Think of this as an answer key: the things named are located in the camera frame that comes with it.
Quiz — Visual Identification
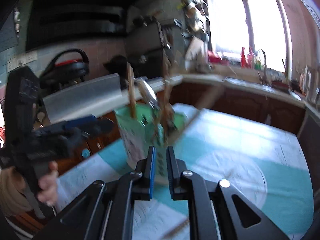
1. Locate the green plastic utensil holder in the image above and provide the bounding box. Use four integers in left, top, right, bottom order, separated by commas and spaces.
113, 103, 187, 185

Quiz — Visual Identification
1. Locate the brown wooden chopstick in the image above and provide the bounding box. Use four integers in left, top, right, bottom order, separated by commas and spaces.
127, 63, 136, 119

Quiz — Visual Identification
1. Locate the teal patterned tablecloth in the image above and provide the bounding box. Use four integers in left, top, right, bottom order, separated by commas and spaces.
56, 110, 313, 239

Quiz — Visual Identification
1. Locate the black range hood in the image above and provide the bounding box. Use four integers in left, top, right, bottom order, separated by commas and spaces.
25, 0, 140, 51

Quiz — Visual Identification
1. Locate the chrome kitchen faucet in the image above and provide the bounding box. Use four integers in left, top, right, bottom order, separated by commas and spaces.
259, 49, 269, 86

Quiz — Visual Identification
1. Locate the red plastic bottle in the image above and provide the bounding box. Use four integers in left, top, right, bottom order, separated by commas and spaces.
241, 47, 248, 68

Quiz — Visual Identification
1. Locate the black pressure cooker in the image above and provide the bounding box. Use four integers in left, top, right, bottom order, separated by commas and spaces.
40, 48, 89, 89

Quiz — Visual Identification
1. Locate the light wooden chopstick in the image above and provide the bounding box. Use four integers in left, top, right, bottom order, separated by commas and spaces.
172, 84, 226, 145

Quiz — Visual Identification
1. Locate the person's left hand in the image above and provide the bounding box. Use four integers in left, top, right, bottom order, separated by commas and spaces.
1, 161, 59, 217

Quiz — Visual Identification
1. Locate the bamboo chopstick red band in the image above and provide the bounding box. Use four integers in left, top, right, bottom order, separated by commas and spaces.
162, 79, 174, 137

